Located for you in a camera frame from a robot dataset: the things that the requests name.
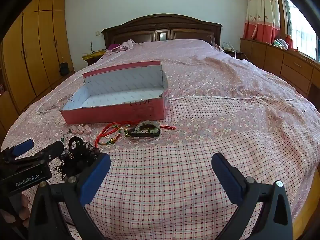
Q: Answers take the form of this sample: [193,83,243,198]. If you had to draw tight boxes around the dark wooden headboard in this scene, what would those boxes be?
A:
[102,14,223,49]

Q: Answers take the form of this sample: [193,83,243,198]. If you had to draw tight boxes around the yellow folded cloth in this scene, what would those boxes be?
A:
[82,50,107,60]

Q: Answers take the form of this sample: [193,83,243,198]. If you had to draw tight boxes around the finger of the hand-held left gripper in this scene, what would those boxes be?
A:
[32,141,65,165]
[10,139,35,157]

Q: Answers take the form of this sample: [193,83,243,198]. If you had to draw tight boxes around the black feather hair accessory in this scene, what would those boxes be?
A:
[59,136,102,179]

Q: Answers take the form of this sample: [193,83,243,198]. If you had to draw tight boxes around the black bangle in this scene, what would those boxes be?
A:
[124,124,160,138]

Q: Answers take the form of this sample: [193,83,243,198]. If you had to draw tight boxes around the window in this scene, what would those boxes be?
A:
[280,0,320,63]

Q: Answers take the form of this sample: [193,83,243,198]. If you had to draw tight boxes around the red green cord bracelet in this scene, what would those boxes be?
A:
[99,127,122,145]

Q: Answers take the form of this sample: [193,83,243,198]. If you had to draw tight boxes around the green bead earring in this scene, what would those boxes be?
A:
[59,130,72,143]

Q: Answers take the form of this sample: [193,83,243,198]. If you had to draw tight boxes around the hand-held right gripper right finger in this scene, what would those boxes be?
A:
[211,152,293,240]

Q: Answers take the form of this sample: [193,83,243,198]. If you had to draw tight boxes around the dark wooden nightstand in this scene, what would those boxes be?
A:
[82,55,105,67]

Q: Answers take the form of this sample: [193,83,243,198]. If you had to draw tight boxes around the yellow wooden wardrobe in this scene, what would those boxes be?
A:
[0,0,75,140]

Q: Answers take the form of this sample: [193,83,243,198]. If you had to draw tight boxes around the wooden bed frame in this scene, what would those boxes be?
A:
[291,167,320,240]

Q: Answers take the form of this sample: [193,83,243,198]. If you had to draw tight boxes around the person's left hand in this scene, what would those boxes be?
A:
[0,194,32,230]

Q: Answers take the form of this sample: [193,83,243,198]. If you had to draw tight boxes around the low wooden cabinet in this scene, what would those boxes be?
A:
[239,37,320,100]

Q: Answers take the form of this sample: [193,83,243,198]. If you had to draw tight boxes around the pink patchwork bed cover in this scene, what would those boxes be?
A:
[0,39,320,240]

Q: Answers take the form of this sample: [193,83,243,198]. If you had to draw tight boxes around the pastel plush toy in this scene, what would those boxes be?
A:
[273,39,290,49]

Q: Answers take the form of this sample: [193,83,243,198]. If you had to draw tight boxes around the nightstand with white cables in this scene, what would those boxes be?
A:
[221,41,244,59]

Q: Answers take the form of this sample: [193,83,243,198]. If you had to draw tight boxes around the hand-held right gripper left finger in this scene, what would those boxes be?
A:
[29,152,112,240]

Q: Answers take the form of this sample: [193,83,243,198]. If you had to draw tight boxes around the red cardboard box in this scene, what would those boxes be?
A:
[60,61,169,125]

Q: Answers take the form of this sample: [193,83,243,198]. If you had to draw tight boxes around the light pink garment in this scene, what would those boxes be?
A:
[107,39,140,53]

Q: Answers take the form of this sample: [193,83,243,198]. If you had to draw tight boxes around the clear flower ornament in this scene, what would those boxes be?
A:
[135,121,160,133]

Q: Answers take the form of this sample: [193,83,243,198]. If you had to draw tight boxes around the pink bead bracelet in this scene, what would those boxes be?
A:
[69,124,91,134]

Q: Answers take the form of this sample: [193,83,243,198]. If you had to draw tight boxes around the white and red curtain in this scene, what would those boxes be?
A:
[244,0,282,44]

